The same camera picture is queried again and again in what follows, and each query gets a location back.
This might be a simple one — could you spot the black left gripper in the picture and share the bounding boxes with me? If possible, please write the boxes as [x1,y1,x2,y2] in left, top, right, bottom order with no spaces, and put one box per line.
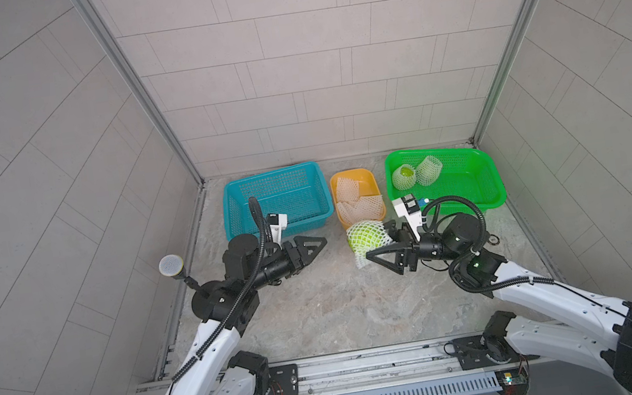
[239,235,330,294]

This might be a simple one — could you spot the white foam net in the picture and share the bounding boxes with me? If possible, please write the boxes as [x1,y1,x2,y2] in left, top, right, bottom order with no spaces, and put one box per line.
[391,164,418,191]
[415,155,443,187]
[345,216,398,270]

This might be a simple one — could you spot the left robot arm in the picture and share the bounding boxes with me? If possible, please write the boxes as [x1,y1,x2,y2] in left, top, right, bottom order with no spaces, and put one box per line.
[159,197,326,395]

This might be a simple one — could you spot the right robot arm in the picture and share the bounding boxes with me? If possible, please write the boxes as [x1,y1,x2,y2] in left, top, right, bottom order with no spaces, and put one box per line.
[366,194,632,394]

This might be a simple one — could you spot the pile of foam nets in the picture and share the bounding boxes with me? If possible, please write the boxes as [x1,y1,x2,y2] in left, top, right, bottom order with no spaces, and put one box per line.
[332,171,387,227]

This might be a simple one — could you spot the teal plastic basket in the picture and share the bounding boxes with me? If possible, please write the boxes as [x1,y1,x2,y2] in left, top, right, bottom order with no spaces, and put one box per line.
[223,162,334,240]

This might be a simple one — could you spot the yellow plastic tub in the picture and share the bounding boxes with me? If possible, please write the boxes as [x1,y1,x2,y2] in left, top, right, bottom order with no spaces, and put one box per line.
[329,164,390,233]

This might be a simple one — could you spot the green plastic basket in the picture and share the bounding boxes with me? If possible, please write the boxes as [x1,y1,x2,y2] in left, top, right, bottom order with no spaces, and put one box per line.
[384,148,507,214]

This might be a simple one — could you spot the right circuit board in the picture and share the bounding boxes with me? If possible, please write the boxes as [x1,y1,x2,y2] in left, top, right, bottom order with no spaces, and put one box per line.
[496,369,530,395]

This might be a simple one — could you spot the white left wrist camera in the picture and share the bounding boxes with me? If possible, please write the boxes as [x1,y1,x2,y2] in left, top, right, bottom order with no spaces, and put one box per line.
[266,213,288,245]

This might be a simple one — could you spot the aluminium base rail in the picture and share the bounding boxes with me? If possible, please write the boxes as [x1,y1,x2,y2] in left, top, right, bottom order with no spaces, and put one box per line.
[116,311,627,395]

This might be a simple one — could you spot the aluminium corner post left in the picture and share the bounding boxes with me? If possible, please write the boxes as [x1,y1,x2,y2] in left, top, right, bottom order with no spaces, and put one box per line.
[70,0,206,191]

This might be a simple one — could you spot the aluminium corner post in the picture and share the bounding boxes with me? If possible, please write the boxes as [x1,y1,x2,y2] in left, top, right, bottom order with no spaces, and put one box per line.
[470,0,539,149]
[70,0,206,191]

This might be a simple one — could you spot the aluminium corner post right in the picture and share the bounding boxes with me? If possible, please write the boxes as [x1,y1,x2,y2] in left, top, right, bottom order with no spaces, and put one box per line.
[470,0,539,149]

